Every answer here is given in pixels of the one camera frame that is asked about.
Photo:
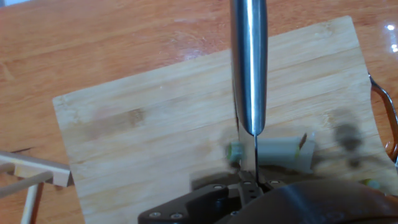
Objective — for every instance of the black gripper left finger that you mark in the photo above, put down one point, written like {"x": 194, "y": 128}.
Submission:
{"x": 192, "y": 205}

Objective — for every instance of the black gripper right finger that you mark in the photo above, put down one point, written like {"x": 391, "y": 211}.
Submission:
{"x": 265, "y": 186}

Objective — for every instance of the steel kitchen knife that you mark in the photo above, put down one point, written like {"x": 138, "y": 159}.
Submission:
{"x": 248, "y": 62}

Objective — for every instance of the white scallion stalk piece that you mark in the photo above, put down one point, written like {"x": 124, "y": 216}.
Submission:
{"x": 276, "y": 151}

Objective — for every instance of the small green scallion bit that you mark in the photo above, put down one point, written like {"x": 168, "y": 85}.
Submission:
{"x": 372, "y": 184}

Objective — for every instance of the wooden peg dish rack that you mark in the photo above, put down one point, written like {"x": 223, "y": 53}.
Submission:
{"x": 59, "y": 177}

